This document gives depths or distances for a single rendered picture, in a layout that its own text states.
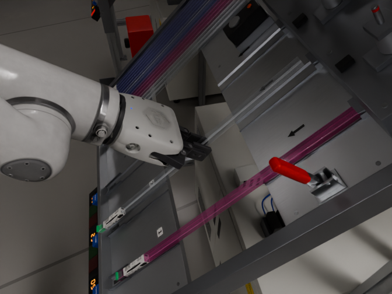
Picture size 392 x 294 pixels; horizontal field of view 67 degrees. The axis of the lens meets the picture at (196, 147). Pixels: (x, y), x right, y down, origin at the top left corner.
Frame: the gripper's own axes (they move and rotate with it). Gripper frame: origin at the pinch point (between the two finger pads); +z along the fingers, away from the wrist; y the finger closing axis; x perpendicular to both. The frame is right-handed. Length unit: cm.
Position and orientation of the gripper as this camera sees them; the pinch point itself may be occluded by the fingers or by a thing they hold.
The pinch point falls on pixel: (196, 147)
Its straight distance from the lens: 51.1
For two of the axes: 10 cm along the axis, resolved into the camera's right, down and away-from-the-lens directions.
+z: 7.9, 2.6, 5.6
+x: -5.7, 6.5, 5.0
